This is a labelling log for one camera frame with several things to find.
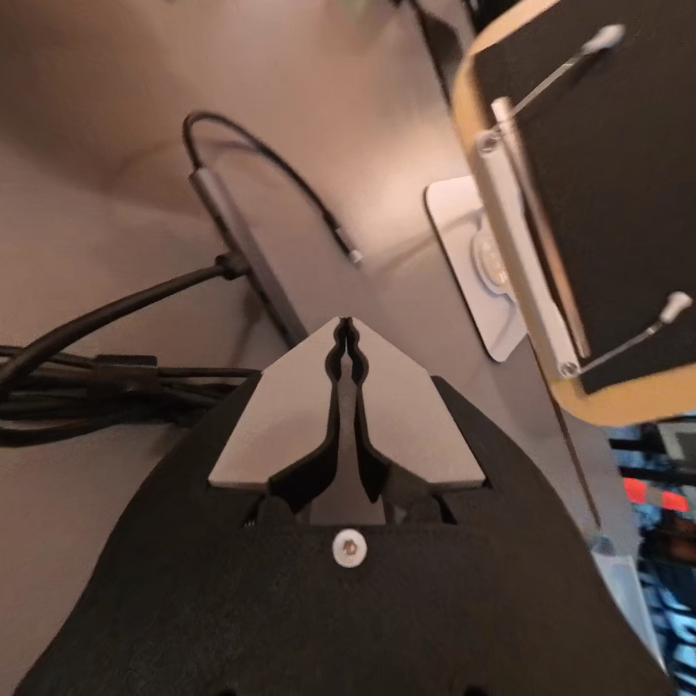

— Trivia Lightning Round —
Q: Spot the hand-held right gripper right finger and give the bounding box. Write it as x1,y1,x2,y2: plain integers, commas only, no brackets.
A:
347,317,487,504

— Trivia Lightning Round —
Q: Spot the black usb-c cable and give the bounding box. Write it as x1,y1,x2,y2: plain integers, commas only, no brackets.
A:
0,253,262,448

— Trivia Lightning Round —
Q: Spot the red striped barrier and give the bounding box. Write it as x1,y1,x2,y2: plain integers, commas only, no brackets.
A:
622,477,691,513

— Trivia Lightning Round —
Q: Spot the grey usb hub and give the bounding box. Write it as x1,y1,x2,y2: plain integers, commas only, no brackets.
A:
187,167,311,349

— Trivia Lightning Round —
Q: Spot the metal page holder wire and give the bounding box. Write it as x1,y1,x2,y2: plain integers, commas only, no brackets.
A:
560,291,694,380
477,24,626,151

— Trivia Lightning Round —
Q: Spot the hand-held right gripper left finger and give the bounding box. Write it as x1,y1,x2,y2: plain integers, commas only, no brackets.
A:
207,317,349,516

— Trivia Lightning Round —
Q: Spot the short black hub cable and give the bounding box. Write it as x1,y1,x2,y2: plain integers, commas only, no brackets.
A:
182,110,364,268

